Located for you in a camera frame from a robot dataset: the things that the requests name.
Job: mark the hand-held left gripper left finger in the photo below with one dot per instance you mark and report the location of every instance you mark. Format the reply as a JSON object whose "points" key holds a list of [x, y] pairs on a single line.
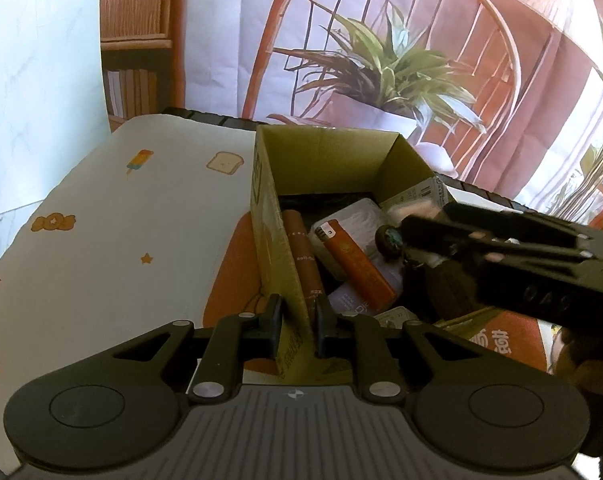
{"points": [[276, 322]]}

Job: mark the printed backdrop cloth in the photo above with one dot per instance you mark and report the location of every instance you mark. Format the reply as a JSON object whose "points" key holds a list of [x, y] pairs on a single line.
{"points": [[221, 35]]}

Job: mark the round dark red ornament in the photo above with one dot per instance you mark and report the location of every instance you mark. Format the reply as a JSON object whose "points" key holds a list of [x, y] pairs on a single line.
{"points": [[389, 242]]}

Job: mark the brown cardboard box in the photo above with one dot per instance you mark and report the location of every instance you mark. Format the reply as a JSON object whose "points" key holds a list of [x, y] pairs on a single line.
{"points": [[326, 160]]}

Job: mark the white plastic packet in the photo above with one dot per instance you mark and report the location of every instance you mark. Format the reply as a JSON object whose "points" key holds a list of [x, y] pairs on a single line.
{"points": [[366, 216]]}

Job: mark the brown cosmetic tube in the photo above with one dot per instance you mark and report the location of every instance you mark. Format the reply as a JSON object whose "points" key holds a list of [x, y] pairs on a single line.
{"points": [[301, 255]]}

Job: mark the person's right hand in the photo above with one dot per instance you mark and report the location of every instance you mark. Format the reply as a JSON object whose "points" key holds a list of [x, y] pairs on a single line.
{"points": [[591, 360]]}

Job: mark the printed tablecloth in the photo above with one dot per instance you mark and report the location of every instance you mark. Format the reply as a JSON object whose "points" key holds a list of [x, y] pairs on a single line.
{"points": [[131, 220]]}

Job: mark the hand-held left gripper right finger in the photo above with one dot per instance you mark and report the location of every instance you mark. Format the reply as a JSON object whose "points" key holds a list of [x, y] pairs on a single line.
{"points": [[322, 327]]}

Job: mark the red lighter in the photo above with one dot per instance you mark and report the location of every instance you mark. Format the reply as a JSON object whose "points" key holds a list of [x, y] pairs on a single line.
{"points": [[354, 265]]}

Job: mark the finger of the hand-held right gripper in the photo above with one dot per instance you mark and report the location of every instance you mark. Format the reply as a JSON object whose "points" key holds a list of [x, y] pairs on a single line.
{"points": [[521, 225], [441, 240]]}

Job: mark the pale printed packet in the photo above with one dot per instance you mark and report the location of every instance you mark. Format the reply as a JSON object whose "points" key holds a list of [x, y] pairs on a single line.
{"points": [[396, 316]]}

